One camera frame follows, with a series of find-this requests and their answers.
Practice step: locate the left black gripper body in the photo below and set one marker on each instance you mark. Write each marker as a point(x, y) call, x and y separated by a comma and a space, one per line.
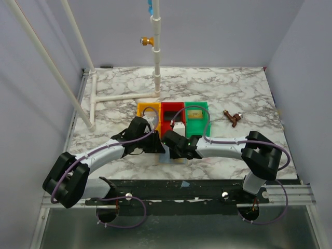
point(149, 143)

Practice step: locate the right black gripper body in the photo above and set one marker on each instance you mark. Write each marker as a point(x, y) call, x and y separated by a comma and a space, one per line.
point(168, 137)

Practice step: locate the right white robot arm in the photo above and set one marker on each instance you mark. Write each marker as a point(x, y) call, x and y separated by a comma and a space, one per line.
point(260, 155)

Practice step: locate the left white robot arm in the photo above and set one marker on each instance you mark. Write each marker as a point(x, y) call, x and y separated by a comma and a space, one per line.
point(67, 181)

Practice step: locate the black card in red bin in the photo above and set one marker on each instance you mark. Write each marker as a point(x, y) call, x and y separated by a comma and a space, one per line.
point(169, 115)

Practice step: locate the gold card in green bin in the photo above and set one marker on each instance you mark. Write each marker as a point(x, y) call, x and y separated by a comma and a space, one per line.
point(195, 114)

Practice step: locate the red plastic bin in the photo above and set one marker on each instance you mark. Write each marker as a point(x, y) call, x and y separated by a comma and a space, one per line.
point(172, 106)

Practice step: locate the yellow plastic bin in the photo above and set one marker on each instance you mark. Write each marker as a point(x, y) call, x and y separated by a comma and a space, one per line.
point(152, 109)

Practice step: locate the green plastic bin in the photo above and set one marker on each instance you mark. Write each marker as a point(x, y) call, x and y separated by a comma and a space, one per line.
point(196, 126)

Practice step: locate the brown brass faucet valve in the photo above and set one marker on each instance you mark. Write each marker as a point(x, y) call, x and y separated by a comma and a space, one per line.
point(234, 119)

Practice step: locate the orange nozzle on pipe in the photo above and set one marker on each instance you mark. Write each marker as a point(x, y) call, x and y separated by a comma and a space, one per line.
point(144, 41)

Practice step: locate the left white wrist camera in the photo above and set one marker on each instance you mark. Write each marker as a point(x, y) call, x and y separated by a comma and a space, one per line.
point(151, 123)

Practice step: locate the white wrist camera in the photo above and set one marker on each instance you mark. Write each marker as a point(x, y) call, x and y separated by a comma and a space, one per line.
point(151, 123)
point(179, 128)

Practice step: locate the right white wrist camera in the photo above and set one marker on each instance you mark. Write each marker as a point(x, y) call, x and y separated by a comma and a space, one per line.
point(179, 128)

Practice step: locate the white PVC pipe frame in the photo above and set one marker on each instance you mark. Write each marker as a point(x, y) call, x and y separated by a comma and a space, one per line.
point(89, 120)

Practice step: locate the black mounting rail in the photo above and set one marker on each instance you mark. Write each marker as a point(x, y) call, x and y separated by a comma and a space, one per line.
point(176, 197)

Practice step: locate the aluminium extrusion frame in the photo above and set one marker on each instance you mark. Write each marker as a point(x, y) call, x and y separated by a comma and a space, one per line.
point(297, 195)

